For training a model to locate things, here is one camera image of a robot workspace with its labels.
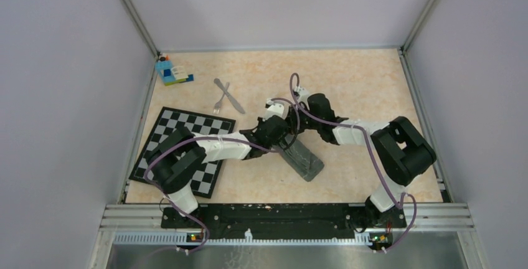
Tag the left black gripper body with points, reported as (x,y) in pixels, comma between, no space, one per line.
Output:
(269,144)

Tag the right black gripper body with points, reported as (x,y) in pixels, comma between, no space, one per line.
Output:
(307,122)

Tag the grey cloth napkin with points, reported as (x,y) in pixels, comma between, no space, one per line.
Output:
(305,163)

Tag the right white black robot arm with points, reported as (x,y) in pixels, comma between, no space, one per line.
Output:
(398,151)

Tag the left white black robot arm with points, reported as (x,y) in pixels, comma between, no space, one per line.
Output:
(173,163)

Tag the silver fork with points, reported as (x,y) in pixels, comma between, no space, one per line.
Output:
(218,104)

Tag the silver table knife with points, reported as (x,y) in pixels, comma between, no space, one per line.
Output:
(232,100)

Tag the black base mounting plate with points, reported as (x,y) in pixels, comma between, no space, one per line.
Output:
(285,221)

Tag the colourful toy brick block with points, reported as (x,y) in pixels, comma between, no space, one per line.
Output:
(169,73)

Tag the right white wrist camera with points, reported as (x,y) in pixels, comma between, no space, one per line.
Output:
(301,94)

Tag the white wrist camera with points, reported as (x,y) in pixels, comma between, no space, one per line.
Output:
(301,94)
(275,108)

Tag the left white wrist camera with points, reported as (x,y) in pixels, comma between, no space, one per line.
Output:
(275,108)

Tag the grey slotted cable duct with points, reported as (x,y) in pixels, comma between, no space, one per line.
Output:
(191,239)

